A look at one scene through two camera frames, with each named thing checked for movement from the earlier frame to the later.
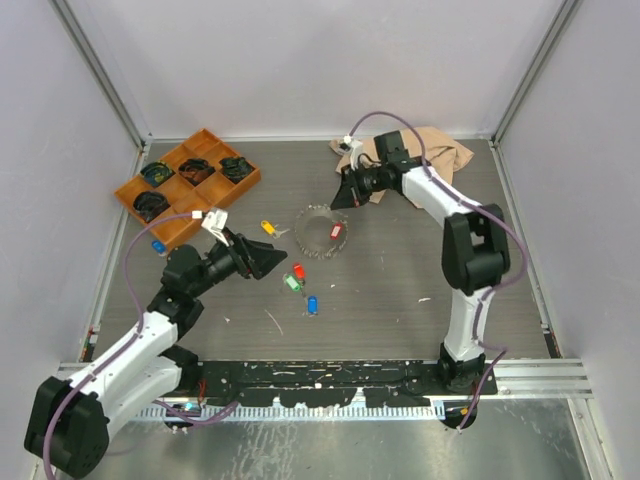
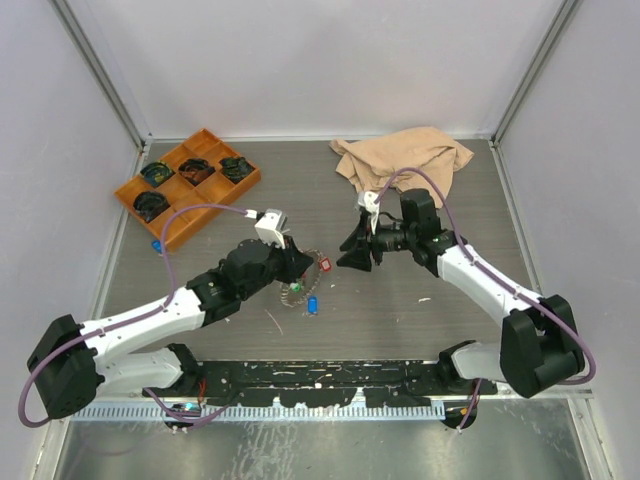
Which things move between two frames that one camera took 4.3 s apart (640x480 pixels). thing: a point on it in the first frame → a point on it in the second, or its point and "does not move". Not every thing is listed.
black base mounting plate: [334, 382] does not move
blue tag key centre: [312, 305] does not move
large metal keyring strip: [346, 231] → [283, 289]
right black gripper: [344, 198] → [359, 257]
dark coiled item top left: [157, 173] does not move
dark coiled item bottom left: [150, 205] does not move
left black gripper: [251, 258] → [295, 261]
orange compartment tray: [201, 174] does not move
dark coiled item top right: [236, 168] does not move
